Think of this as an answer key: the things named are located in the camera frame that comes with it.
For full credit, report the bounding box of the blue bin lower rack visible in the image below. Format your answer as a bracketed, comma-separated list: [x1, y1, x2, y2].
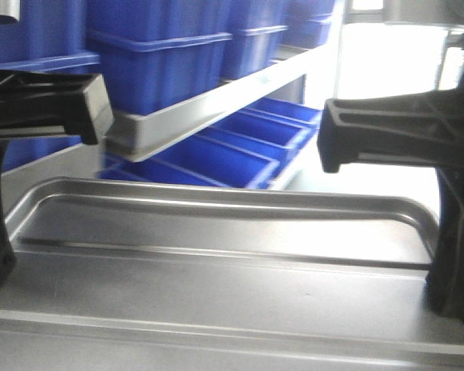
[98, 98, 322, 189]

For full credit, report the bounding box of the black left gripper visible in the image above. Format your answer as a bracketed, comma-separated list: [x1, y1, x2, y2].
[0, 70, 113, 145]

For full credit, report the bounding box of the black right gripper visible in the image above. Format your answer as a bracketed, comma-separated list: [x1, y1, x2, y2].
[318, 89, 464, 173]

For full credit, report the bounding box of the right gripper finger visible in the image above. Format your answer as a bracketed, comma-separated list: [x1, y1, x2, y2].
[426, 168, 464, 322]

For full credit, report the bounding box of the steel rack beam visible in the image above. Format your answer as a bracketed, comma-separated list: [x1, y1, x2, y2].
[105, 45, 329, 162]

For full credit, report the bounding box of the silver ribbed metal tray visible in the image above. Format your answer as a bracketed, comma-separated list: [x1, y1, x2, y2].
[0, 179, 464, 370]

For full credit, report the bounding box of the blue bin on rack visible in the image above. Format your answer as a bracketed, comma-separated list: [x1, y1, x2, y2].
[87, 1, 231, 115]

